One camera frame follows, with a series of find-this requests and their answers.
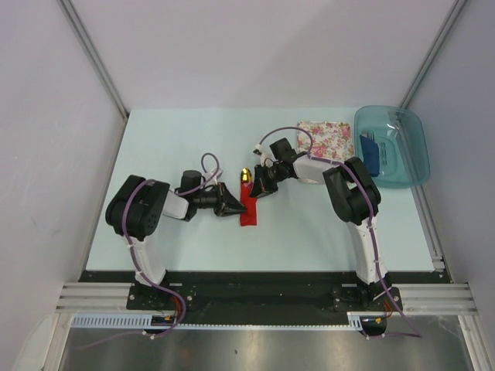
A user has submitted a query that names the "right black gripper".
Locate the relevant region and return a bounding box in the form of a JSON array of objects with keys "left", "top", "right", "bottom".
[{"left": 250, "top": 163, "right": 287, "bottom": 202}]

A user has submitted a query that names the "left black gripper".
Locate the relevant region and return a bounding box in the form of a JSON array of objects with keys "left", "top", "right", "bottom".
[{"left": 193, "top": 182, "right": 247, "bottom": 217}]

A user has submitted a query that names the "red paper napkin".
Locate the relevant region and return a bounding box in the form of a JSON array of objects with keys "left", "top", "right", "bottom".
[{"left": 240, "top": 184, "right": 258, "bottom": 226}]

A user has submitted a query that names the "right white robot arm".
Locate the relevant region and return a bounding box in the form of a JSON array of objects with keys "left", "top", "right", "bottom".
[{"left": 250, "top": 138, "right": 387, "bottom": 310}]

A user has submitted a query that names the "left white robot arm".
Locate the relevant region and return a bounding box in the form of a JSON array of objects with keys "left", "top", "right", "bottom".
[{"left": 105, "top": 170, "right": 247, "bottom": 309}]

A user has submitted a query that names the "blue napkin roll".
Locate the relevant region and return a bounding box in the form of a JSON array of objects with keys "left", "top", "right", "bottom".
[{"left": 360, "top": 131, "right": 380, "bottom": 177}]

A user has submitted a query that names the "floral tray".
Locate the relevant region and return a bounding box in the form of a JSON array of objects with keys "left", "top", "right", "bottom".
[{"left": 296, "top": 121, "right": 355, "bottom": 161}]

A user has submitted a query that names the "teal plastic bin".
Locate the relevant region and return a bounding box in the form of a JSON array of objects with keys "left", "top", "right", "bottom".
[{"left": 353, "top": 105, "right": 430, "bottom": 189}]

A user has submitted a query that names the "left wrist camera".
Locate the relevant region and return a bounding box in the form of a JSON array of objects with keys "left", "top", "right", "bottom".
[{"left": 203, "top": 168, "right": 223, "bottom": 186}]

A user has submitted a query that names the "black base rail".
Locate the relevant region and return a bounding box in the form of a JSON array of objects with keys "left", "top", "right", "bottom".
[{"left": 79, "top": 271, "right": 452, "bottom": 325}]

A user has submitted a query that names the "white cable duct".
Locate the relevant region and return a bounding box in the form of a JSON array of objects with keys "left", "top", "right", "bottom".
[{"left": 70, "top": 313, "right": 363, "bottom": 331}]

